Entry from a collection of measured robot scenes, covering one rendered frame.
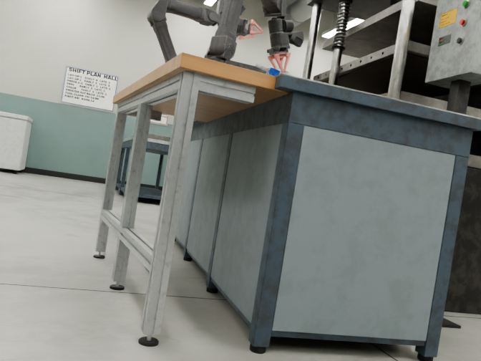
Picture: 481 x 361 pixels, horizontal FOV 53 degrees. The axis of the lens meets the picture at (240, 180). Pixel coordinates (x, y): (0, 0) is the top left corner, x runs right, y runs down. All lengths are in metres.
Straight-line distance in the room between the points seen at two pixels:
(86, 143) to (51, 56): 1.63
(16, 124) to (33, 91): 1.09
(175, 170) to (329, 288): 0.58
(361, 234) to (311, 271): 0.19
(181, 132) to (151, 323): 0.53
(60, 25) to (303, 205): 8.27
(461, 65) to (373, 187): 0.93
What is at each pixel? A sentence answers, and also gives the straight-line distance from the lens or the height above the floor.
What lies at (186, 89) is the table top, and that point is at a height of 0.71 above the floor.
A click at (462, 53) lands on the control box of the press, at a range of 2.30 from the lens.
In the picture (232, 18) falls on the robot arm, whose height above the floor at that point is 1.02.
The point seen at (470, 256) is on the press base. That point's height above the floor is 0.28.
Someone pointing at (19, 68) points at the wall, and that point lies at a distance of 9.29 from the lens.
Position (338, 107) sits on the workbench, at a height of 0.74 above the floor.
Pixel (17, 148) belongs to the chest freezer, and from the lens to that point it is 8.31.
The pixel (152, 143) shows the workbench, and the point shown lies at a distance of 5.98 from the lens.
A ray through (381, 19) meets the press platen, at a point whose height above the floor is 1.49.
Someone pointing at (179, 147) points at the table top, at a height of 0.55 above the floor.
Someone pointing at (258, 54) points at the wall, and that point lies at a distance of 9.90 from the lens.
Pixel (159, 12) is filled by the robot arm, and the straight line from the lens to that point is 2.24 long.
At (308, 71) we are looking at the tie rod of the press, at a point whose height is 1.32.
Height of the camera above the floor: 0.49
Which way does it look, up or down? level
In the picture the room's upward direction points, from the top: 9 degrees clockwise
